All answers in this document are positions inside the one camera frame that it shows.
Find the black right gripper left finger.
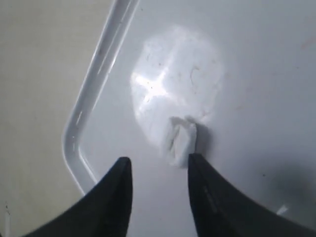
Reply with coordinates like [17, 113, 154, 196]
[27, 157, 133, 237]

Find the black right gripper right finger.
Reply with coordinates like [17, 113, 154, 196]
[188, 153, 316, 237]

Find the white marshmallow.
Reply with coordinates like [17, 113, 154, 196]
[160, 117, 198, 168]

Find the white rectangular plastic tray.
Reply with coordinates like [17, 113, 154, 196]
[63, 0, 316, 237]

